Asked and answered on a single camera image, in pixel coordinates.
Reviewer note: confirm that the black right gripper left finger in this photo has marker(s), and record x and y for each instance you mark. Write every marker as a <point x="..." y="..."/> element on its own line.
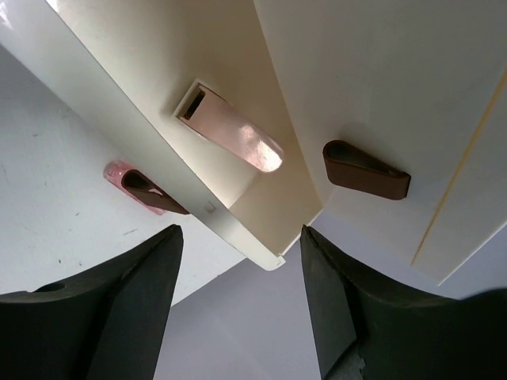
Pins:
<point x="107" y="322"/>

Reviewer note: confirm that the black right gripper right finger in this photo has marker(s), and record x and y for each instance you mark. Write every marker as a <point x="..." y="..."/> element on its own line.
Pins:
<point x="399" y="332"/>

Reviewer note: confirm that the pink correction tape dispenser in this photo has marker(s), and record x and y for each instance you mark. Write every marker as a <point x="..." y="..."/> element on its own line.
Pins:
<point x="209" y="115"/>

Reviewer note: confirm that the white drawer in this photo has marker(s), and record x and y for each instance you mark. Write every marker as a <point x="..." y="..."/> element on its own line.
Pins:
<point x="131" y="68"/>

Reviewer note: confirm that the white drawer cabinet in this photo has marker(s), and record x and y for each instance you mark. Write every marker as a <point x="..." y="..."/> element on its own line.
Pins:
<point x="420" y="85"/>

